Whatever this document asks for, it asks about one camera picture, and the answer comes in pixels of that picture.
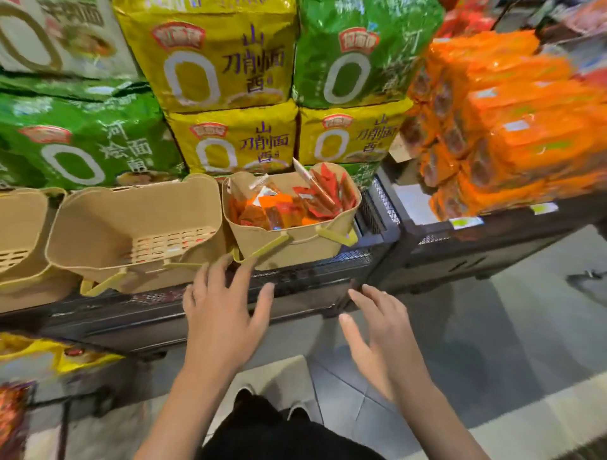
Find black mesh display rack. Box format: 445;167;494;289
0;167;403;357

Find person's right forearm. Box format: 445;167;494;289
392;373;490;460

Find dark green noodle bag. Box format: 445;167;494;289
0;70;153;103

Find empty beige slotted basket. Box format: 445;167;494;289
0;187;80;314
45;173;229;298

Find beige basket with snack packets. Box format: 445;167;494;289
221;162;362;271

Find person's shoe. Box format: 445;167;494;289
286;400;312;423
233;385;257;409

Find white board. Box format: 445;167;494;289
392;182;441;227

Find white green noodle bag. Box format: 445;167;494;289
0;0;139;80

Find person's right hand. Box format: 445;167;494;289
339;284;430;404

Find pile of red orange snack packets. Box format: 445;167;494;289
228;159;359;232

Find red patterned snack packet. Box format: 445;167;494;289
0;381;35;460

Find yellow snack packet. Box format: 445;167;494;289
0;331;125;381

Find stack of orange noodle packets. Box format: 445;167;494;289
400;30;607;222

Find person's left shoe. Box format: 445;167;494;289
233;385;257;409

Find person's left forearm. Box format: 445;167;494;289
134;365;240;460

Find person's right shoe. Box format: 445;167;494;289
286;400;312;423

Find large yellow noodle bag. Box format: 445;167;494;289
112;0;299;114

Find person's black clothing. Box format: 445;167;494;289
200;395;386;460

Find black metal display rack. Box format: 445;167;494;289
367;154;607;295

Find person's left hand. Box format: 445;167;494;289
182;254;276;381

